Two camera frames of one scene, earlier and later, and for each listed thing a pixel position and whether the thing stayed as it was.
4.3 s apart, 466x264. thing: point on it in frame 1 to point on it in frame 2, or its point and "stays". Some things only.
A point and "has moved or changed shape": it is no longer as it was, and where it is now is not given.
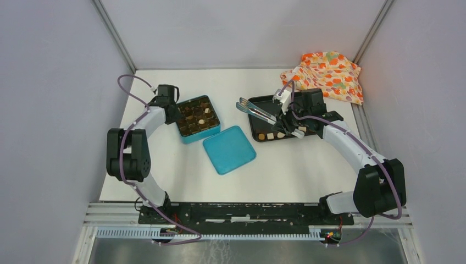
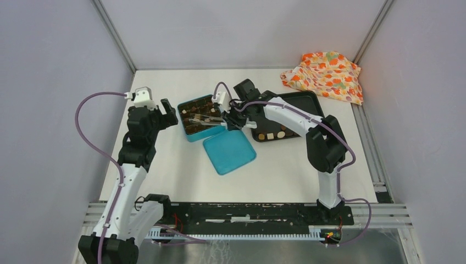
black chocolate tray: [261, 130] stays
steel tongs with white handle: [247, 106] has moved or changed shape
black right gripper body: [289, 122] to [238, 118]
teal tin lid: [228, 149] stays
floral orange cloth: [337, 75] stays
